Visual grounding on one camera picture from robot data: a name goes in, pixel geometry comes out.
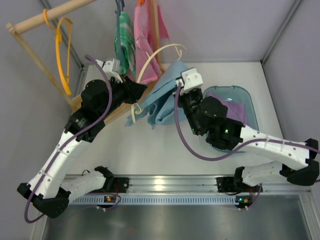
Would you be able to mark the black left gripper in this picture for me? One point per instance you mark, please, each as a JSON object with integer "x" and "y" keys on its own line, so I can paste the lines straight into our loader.
{"x": 127, "y": 89}

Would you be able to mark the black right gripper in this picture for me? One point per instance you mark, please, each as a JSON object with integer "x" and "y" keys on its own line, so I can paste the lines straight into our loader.
{"x": 189, "y": 96}

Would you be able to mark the light blue trousers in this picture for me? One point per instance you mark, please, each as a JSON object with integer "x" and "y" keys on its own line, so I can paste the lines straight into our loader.
{"x": 158, "y": 107}

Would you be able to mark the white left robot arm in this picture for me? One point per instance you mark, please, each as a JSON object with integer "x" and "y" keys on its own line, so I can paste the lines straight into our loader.
{"x": 48, "y": 191}

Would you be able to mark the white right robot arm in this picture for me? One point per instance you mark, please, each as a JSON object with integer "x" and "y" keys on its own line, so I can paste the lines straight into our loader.
{"x": 208, "y": 116}

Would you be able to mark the grey blue hanger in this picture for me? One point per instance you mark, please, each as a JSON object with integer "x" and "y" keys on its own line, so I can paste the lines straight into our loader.
{"x": 119, "y": 8}

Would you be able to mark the orange hanger with pink garment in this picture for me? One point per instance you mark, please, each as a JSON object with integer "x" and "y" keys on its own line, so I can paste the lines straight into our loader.
{"x": 140, "y": 3}

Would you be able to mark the pink shirt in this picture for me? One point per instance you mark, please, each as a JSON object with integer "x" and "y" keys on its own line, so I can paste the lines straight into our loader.
{"x": 143, "y": 45}

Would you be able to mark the green white patterned garment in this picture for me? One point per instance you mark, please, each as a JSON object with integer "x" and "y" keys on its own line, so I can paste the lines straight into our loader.
{"x": 128, "y": 45}

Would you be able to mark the purple cloth in basket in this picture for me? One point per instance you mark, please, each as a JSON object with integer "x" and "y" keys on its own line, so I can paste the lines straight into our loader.
{"x": 235, "y": 110}

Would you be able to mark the teal plastic basket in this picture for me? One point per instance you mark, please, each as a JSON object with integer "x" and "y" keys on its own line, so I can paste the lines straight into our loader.
{"x": 236, "y": 94}

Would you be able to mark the wooden clothes rack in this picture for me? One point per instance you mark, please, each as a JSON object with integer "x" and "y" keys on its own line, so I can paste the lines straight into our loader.
{"x": 18, "y": 29}

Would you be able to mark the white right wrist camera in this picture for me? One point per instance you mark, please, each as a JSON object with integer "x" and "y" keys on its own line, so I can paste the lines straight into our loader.
{"x": 189, "y": 80}

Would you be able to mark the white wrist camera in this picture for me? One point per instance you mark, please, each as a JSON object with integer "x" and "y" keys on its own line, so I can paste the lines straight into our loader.
{"x": 111, "y": 68}
{"x": 189, "y": 80}

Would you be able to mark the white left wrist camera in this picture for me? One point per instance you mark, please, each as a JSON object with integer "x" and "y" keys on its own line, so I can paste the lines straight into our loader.
{"x": 111, "y": 68}

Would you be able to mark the aluminium mounting rail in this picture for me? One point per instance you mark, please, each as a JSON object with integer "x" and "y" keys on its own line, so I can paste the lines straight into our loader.
{"x": 178, "y": 184}

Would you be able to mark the perforated cable duct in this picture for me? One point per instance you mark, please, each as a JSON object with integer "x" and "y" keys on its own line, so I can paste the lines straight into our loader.
{"x": 130, "y": 200}

